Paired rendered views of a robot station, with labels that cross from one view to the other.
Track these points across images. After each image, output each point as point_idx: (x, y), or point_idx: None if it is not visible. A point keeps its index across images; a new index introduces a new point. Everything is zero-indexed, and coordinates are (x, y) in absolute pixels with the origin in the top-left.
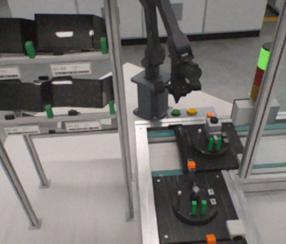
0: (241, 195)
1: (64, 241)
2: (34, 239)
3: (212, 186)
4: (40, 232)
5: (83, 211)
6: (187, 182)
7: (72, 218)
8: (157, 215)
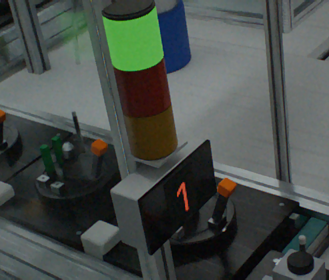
0: None
1: (309, 143)
2: None
3: (196, 265)
4: None
5: None
6: (240, 238)
7: None
8: (217, 177)
